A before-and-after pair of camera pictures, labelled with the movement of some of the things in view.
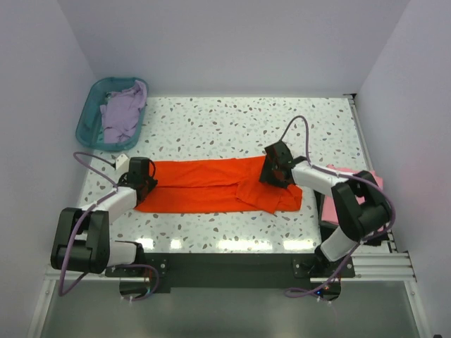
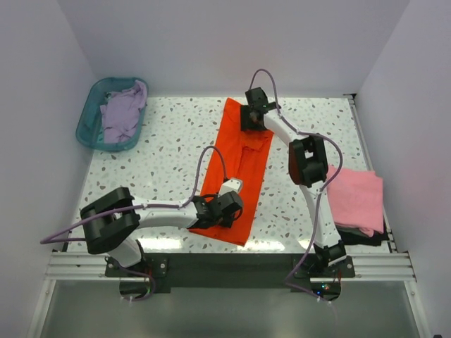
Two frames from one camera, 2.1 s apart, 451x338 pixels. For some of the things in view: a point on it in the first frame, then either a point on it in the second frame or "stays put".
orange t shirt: x=226 y=184 → x=239 y=154
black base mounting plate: x=235 y=272 stays put
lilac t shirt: x=121 y=111 stays put
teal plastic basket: x=90 y=127 stays put
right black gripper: x=266 y=176 → x=245 y=122
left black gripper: x=152 y=184 → x=227 y=222
